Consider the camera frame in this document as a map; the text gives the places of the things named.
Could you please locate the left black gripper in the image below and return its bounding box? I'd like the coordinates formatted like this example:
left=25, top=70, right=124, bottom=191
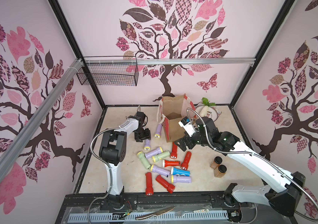
left=134, top=127, right=151, bottom=142

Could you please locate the purple flashlight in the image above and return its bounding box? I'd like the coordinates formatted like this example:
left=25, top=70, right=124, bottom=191
left=144, top=139, right=151, bottom=151
left=150, top=164, right=171, bottom=177
left=145, top=147, right=163, bottom=159
left=171, top=175, right=192, bottom=183
left=154, top=124, right=162, bottom=139

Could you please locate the brown jute tote bag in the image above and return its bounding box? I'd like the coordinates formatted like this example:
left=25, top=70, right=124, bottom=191
left=157, top=94, right=195, bottom=142

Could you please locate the red flashlight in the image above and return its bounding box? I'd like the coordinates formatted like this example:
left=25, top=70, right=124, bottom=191
left=170, top=142, right=178, bottom=159
left=145, top=172, right=154, bottom=196
left=156, top=175, right=175, bottom=194
left=180, top=151, right=192, bottom=170
left=162, top=160, right=181, bottom=168

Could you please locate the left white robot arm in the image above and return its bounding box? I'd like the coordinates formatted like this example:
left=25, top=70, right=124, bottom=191
left=90, top=111, right=151, bottom=205

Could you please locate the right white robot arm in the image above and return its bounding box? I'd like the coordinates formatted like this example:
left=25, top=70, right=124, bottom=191
left=175, top=117, right=318, bottom=223

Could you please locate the light green flashlight left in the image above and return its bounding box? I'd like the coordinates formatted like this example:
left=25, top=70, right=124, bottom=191
left=137, top=151, right=151, bottom=169

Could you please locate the light green flashlight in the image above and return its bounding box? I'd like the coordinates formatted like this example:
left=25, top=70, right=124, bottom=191
left=151, top=151, right=171, bottom=163
left=137, top=151, right=151, bottom=169

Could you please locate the white toy radish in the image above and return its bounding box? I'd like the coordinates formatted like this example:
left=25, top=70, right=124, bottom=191
left=200, top=98, right=216, bottom=117

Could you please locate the light green flashlight middle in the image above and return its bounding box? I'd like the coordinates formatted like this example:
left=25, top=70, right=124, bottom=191
left=151, top=151, right=171, bottom=163

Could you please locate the spice jar black lid rear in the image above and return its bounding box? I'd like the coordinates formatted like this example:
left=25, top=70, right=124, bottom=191
left=210, top=156, right=222, bottom=169

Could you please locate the blue flashlight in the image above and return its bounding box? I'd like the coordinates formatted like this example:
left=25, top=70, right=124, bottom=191
left=171, top=167, right=190, bottom=176

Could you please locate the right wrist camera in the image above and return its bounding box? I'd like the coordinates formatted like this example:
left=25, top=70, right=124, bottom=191
left=179, top=117, right=196, bottom=137

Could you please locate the black wire basket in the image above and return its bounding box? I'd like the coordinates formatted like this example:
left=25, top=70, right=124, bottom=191
left=77, top=56, right=139, bottom=86

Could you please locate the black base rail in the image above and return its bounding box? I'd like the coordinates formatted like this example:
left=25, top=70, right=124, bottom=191
left=61, top=191, right=228, bottom=210

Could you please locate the horizontal aluminium rail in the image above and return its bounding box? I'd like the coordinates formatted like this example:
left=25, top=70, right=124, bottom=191
left=85, top=57, right=256, bottom=65

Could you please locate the grey slotted cable duct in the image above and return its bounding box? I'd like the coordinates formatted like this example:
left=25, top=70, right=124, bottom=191
left=67, top=209, right=229, bottom=224

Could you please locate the diagonal aluminium rail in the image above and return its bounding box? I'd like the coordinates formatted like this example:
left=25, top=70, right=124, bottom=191
left=0, top=58, right=83, bottom=183

